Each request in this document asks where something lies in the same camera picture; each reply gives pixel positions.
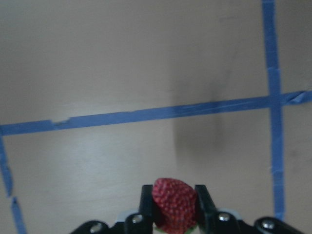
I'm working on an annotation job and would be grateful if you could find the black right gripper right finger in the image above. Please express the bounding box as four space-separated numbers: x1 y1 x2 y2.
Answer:
195 185 302 234

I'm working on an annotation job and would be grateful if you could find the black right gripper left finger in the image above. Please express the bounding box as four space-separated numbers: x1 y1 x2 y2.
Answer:
72 185 154 234

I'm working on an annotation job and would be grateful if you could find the red strawberry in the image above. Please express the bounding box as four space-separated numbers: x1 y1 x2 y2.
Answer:
152 178 197 234

